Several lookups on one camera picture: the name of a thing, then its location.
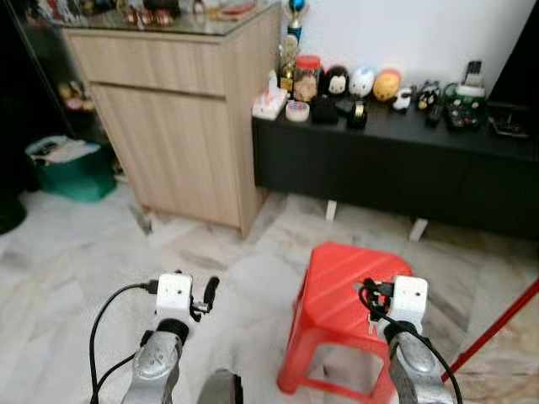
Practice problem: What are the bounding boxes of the black plush toy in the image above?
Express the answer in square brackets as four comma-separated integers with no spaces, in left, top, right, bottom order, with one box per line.
[323,65,351,98]

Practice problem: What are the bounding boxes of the white plush toy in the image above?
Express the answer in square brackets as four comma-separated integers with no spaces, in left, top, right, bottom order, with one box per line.
[349,66,376,98]

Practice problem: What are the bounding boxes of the dark glass display cabinet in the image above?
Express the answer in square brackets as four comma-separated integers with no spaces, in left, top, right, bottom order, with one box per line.
[0,0,102,182]

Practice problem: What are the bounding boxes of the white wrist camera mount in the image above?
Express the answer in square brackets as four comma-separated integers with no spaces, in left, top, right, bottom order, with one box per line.
[389,275,430,332]
[156,271,195,323]

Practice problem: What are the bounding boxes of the black low sideboard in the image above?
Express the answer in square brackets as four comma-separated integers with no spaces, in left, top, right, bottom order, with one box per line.
[251,99,539,242]

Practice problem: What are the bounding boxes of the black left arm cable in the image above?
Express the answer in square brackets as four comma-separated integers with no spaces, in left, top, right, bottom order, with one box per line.
[88,281,161,404]

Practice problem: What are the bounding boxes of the black tape dispenser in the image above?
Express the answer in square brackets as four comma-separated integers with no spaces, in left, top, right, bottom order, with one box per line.
[346,99,370,130]

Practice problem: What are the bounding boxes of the dark green basket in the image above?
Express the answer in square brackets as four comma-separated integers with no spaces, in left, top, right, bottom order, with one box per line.
[444,82,488,132]

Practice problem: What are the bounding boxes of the grey robot knee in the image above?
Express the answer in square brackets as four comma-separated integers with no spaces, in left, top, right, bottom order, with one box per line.
[196,368,246,404]

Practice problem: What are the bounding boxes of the pink toy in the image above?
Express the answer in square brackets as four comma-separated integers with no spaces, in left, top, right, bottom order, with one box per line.
[57,80,95,113]

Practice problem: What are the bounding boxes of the black phone on stand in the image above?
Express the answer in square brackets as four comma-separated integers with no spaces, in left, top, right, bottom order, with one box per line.
[461,60,486,90]

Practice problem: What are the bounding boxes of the light wooden cabinet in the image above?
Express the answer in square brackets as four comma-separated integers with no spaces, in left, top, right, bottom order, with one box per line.
[61,3,283,238]

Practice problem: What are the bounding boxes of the black television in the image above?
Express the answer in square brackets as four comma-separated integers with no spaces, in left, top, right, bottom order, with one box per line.
[488,0,539,109]

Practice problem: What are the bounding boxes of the brown figurines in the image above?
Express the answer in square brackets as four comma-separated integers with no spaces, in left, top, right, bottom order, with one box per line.
[120,4,176,28]

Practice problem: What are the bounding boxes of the blue and gold trophy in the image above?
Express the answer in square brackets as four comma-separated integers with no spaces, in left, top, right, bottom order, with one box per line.
[280,0,307,92]

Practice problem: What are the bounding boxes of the black round object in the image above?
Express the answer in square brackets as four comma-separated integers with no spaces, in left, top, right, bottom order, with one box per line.
[0,187,29,236]

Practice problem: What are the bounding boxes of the red lidded snack jar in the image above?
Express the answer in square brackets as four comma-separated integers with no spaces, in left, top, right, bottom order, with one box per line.
[292,55,323,103]

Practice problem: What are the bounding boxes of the white papers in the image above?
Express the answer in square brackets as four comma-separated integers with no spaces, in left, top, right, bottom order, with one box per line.
[29,135,102,166]

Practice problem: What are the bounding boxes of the red plastic stool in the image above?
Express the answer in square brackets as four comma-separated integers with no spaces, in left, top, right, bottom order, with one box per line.
[277,242,415,403]

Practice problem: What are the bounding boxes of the orange plush toy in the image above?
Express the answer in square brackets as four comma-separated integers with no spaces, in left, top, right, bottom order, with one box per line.
[373,69,403,103]

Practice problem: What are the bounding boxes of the white pink tissue box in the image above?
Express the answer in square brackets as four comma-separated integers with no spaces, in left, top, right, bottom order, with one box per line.
[252,71,291,120]

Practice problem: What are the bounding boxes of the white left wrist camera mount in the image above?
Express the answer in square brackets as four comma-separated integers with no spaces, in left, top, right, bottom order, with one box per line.
[156,271,195,323]

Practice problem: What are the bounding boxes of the red tray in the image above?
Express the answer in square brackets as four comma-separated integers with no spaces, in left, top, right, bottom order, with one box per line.
[219,2,259,19]

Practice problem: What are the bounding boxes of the black and white figurine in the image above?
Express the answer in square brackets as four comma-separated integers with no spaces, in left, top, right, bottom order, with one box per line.
[417,80,441,110]

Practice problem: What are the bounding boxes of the small black box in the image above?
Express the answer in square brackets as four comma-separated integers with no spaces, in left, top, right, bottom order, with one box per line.
[311,95,340,126]

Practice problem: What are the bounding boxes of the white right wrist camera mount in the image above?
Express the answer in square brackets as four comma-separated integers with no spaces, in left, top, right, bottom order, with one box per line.
[389,275,430,332]

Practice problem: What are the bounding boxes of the green storage bin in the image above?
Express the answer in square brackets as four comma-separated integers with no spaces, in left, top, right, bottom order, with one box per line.
[25,135,119,203]

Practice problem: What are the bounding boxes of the marble board with red edge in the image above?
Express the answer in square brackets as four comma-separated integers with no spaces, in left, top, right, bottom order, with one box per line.
[444,279,539,404]

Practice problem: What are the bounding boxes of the small white figurine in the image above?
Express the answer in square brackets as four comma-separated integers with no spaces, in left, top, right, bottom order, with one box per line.
[392,86,414,111]

